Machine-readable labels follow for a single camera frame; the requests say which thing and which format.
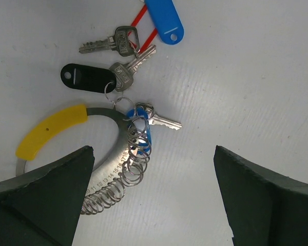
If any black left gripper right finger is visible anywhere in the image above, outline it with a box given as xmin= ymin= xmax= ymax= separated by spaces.
xmin=214 ymin=146 xmax=308 ymax=245

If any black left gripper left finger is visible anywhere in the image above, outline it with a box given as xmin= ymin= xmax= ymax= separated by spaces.
xmin=0 ymin=146 xmax=94 ymax=245

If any large steel keyring yellow handle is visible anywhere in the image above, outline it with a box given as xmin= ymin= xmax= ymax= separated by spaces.
xmin=15 ymin=104 xmax=152 ymax=216

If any black key tag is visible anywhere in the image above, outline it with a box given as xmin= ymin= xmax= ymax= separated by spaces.
xmin=60 ymin=64 xmax=117 ymax=94

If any silver key with black tag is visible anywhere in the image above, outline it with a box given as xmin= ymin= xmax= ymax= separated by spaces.
xmin=109 ymin=45 xmax=157 ymax=92

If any silver key with red tag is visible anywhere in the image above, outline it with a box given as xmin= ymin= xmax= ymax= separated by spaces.
xmin=79 ymin=26 xmax=140 ymax=57

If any red key tag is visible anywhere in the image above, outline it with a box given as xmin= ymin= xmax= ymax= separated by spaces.
xmin=131 ymin=4 xmax=158 ymax=53

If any blue key tag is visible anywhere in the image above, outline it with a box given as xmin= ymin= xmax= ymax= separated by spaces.
xmin=145 ymin=0 xmax=184 ymax=45

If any silver key on keyring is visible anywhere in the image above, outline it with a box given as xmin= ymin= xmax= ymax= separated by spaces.
xmin=136 ymin=102 xmax=182 ymax=130

